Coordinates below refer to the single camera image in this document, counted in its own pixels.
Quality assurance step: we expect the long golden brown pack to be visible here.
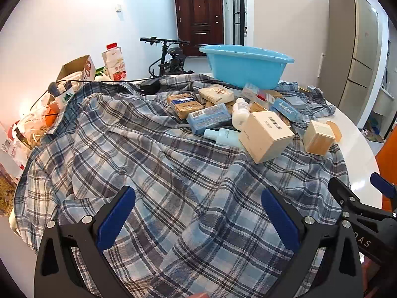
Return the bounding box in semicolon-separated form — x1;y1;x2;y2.
250;101;292;128

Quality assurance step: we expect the brown cardboard box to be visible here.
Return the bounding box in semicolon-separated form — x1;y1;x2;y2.
56;55;97;83

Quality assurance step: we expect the green white packet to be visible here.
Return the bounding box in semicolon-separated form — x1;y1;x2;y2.
57;88;75;106

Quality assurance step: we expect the white and red box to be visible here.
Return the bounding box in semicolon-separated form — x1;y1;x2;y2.
242;83;267;101

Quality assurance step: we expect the cream soap packet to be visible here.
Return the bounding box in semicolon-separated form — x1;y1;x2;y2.
198;86;234;104

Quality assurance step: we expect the blue plaid shirt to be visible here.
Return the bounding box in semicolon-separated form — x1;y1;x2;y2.
9;73;351;298

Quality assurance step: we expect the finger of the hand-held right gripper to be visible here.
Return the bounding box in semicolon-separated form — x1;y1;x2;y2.
328;176;373;222
370;172;397;212

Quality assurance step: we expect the black power adapter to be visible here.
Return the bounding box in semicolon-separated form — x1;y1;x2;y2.
139;79;160;95

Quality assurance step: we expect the grey blue box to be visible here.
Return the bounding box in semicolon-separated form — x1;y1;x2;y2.
283;96;307;110

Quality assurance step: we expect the beige refrigerator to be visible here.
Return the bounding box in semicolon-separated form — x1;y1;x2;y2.
319;0;390;128

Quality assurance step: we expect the black bicycle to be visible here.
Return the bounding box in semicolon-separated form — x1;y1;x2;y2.
139;37;190;76

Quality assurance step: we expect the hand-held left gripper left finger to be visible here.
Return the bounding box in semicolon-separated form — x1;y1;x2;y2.
34;186;137;298

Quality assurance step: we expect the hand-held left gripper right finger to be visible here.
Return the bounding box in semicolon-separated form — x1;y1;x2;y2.
261;186;364;298

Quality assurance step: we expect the cardboard clutter on floor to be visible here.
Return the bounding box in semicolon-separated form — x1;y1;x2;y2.
363;118;385;143

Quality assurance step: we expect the red white snack bag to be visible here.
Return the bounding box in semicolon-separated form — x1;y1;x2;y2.
0;121;32;174

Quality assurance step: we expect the blue white lettered box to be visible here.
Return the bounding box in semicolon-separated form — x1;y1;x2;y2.
270;98;304;123

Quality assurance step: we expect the blue plastic basin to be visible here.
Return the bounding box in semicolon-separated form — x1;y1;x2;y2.
199;45;295;90

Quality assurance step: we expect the black cable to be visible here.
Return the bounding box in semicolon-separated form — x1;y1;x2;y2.
29;79;141;112

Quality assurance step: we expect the large cream cube box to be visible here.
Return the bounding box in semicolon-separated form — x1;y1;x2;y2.
238;111;295;164

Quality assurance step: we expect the dark brown door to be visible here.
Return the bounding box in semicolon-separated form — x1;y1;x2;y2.
174;0;224;58

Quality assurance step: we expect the black framed glass door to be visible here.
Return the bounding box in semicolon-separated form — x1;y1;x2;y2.
231;0;247;45

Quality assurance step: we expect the yellow noodle bag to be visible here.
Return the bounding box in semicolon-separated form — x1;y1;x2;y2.
0;161;22;218

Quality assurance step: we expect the light blue barcode box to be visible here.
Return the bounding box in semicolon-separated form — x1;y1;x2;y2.
187;104;232;135

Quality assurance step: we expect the light blue tube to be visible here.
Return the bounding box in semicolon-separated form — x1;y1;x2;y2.
203;128;245;149

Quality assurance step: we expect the white plastic bottle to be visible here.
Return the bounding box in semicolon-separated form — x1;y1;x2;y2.
232;98;250;130

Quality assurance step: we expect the tan perforated case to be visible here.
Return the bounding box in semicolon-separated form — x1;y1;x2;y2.
205;100;234;114

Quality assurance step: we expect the orange chair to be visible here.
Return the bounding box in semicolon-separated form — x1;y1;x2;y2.
374;132;397;212

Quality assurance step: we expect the brown box with blue label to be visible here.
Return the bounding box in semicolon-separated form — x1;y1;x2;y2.
167;93;205;119

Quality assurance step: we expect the white utility sink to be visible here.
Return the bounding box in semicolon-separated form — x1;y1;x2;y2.
374;85;394;115

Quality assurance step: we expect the tan wood-look box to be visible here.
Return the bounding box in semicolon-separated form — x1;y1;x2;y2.
303;120;342;156

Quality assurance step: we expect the red capped milk bottle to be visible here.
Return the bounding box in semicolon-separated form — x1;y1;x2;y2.
102;43;128;82

